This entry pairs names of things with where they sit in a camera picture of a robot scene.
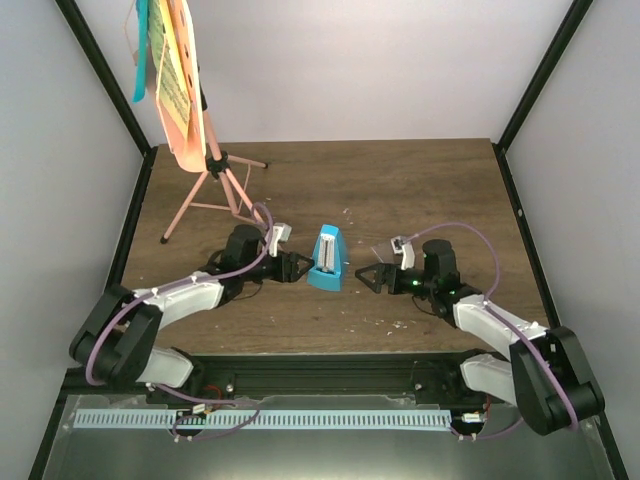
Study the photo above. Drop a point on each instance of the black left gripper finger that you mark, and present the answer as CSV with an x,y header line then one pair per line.
x,y
294,274
300,264

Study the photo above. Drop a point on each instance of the teal paper strip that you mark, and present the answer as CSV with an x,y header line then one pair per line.
x,y
142,11

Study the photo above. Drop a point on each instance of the light blue slotted cable duct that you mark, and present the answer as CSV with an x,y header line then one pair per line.
x,y
405,420

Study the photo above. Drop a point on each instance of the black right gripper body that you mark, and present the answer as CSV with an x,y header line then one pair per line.
x,y
404,287

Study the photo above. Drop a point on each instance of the black left frame post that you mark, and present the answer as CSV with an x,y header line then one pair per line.
x,y
91,49

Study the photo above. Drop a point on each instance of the black frame post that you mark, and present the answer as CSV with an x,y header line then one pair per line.
x,y
569,25
91,49

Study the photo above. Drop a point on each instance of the clear plastic metronome cover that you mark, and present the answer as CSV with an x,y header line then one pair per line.
x,y
386,252

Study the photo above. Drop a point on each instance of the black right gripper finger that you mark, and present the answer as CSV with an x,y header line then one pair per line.
x,y
374,284
377,270

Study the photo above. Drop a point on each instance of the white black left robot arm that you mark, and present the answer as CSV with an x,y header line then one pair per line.
x,y
117,343

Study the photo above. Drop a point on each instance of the blue metronome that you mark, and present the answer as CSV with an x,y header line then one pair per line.
x,y
330,260

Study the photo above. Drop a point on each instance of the black right frame post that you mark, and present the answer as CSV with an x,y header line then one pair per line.
x,y
569,25

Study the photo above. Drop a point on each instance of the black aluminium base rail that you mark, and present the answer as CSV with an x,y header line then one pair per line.
x,y
427,378

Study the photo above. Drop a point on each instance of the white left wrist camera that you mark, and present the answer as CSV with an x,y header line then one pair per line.
x,y
279,233

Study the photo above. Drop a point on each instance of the pink music stand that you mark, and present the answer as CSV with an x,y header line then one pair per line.
x,y
200,153

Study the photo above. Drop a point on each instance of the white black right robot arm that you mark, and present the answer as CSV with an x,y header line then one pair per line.
x,y
541,371

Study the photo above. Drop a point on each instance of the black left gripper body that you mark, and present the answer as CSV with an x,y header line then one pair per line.
x,y
272,273

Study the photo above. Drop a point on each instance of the sheet music pages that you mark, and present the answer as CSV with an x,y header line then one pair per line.
x,y
171,91

